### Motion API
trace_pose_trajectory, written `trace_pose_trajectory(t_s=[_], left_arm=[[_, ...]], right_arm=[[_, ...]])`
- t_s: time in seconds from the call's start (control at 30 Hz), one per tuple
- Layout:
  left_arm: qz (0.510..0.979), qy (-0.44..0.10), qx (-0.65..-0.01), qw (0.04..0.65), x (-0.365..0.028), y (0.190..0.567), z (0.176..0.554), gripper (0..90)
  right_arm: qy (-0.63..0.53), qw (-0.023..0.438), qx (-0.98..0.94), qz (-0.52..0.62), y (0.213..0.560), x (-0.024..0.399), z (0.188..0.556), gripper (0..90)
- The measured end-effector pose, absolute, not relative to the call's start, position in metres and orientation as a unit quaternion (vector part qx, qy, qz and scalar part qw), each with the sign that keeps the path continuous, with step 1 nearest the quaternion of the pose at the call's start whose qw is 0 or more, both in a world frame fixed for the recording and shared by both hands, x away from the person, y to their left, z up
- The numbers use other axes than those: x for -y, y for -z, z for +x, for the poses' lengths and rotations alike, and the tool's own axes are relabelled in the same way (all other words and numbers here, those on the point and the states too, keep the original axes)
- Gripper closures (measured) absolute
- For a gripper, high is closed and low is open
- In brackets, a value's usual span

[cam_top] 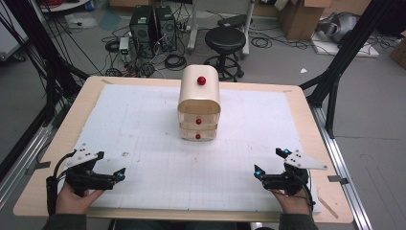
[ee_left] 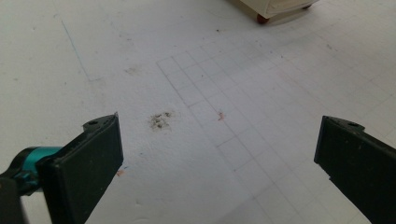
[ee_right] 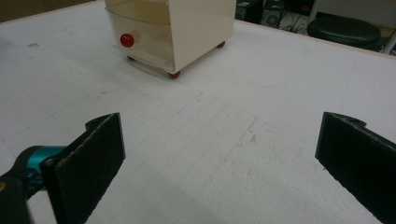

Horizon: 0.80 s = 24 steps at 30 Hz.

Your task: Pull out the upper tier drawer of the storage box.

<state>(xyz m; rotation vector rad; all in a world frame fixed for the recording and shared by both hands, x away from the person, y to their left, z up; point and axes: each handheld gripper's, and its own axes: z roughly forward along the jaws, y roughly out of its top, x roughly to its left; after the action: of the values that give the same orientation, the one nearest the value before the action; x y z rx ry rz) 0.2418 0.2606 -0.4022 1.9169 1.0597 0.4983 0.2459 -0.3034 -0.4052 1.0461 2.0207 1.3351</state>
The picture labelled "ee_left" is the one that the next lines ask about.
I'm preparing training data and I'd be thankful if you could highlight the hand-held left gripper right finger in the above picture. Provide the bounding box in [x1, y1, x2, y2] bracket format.
[313, 115, 396, 224]

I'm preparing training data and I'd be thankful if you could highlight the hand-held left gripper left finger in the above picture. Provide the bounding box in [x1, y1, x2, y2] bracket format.
[0, 112, 124, 224]

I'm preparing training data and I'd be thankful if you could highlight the cream box with red feet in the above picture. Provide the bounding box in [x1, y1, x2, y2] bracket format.
[228, 0, 320, 25]

